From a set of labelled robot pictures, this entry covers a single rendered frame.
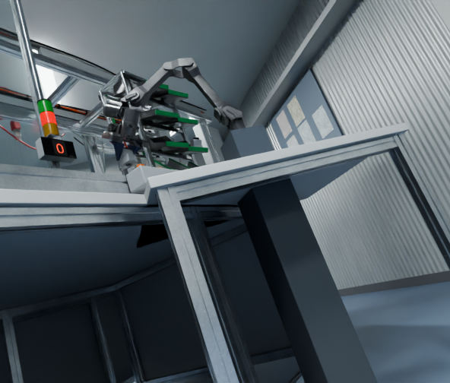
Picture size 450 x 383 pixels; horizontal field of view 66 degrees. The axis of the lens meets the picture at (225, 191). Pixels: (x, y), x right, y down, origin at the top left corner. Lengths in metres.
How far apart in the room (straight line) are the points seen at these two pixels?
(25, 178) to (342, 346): 1.00
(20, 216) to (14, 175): 0.15
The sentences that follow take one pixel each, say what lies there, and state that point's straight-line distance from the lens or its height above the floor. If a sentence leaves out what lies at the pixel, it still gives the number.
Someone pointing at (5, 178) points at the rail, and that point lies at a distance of 0.88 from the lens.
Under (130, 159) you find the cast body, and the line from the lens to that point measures 1.35.
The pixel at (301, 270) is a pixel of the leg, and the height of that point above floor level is 0.52.
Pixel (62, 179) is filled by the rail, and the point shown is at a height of 0.93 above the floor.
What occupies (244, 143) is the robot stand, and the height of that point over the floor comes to 1.00.
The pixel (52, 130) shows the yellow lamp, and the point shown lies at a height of 1.28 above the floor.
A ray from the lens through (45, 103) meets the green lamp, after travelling 1.47.
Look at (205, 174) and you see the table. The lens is 0.89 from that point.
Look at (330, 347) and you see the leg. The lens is 1.19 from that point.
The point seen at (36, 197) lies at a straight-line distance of 0.79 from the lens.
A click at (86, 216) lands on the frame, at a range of 0.86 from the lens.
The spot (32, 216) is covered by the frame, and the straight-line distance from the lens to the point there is 0.79.
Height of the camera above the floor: 0.55
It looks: 15 degrees up
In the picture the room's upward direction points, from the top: 20 degrees counter-clockwise
